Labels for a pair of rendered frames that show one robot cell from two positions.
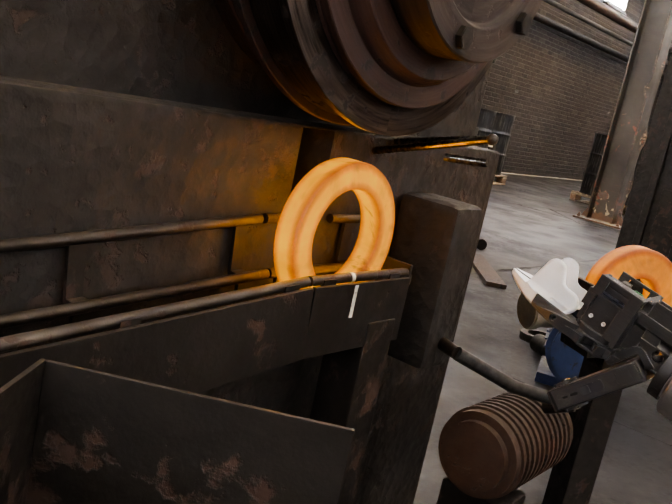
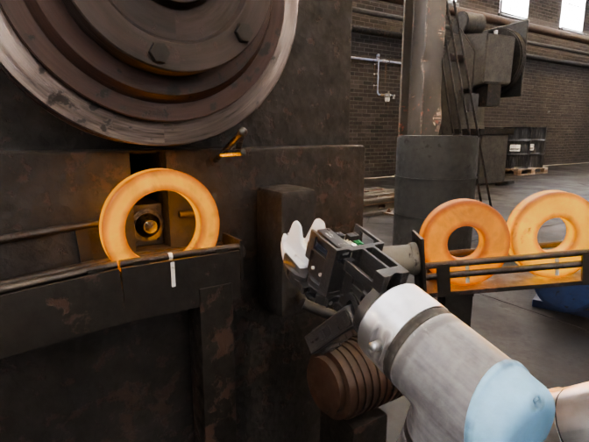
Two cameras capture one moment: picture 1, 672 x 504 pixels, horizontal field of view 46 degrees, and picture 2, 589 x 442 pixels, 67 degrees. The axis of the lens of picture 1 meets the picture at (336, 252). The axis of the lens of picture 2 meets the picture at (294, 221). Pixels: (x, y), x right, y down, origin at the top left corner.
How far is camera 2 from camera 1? 0.56 m
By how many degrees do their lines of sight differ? 20
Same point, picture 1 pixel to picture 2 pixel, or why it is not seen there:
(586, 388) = (322, 333)
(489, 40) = (202, 52)
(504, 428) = (339, 362)
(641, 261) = (462, 211)
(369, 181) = (173, 182)
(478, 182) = (346, 170)
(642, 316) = (347, 264)
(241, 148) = (67, 174)
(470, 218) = (297, 198)
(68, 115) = not seen: outside the picture
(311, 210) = (112, 210)
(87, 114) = not seen: outside the picture
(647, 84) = not seen: outside the picture
